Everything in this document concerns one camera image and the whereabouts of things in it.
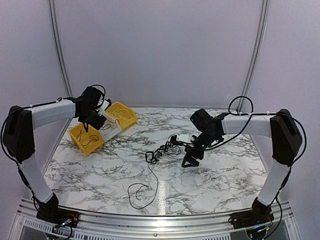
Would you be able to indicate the aluminium front rail frame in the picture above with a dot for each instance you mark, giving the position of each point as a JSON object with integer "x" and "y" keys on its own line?
{"x": 107, "y": 226}

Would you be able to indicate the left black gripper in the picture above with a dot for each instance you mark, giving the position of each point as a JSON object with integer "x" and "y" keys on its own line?
{"x": 97, "y": 125}

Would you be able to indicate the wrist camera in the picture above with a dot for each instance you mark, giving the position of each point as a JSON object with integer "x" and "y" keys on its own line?
{"x": 103, "y": 104}
{"x": 182, "y": 139}

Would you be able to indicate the corner aluminium post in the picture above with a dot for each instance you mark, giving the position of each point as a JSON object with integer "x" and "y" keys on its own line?
{"x": 58, "y": 48}
{"x": 263, "y": 16}

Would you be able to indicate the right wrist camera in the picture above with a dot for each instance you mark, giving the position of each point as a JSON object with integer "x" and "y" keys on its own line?
{"x": 182, "y": 139}

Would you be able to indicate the yellow bin far right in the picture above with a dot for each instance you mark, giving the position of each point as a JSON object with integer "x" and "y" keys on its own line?
{"x": 125, "y": 115}

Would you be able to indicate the white translucent bin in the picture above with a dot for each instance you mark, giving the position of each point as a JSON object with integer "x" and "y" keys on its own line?
{"x": 111, "y": 132}

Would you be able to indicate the yellow bin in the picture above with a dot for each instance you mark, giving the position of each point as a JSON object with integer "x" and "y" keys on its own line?
{"x": 87, "y": 141}
{"x": 125, "y": 115}

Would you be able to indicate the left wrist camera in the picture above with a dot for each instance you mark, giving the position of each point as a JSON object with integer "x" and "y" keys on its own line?
{"x": 103, "y": 104}

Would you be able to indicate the left corner aluminium post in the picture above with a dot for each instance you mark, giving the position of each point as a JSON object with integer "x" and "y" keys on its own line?
{"x": 58, "y": 48}

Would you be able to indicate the black cable pulled up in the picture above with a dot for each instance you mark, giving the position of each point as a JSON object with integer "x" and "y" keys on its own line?
{"x": 108, "y": 124}

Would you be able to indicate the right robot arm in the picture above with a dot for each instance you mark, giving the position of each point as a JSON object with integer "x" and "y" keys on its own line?
{"x": 287, "y": 135}

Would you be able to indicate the right corner aluminium post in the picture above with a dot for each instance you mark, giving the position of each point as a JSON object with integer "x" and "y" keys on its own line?
{"x": 263, "y": 16}

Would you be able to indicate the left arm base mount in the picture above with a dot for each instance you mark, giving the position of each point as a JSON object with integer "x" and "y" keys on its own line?
{"x": 58, "y": 217}

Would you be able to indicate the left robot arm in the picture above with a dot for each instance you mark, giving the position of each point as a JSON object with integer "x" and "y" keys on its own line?
{"x": 17, "y": 137}

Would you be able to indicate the yellow bin near left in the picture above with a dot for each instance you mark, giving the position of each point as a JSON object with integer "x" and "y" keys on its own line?
{"x": 87, "y": 141}

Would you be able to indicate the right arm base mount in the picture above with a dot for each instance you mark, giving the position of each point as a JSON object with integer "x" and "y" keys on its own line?
{"x": 257, "y": 215}

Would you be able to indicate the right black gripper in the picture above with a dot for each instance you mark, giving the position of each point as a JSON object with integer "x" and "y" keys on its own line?
{"x": 188, "y": 157}

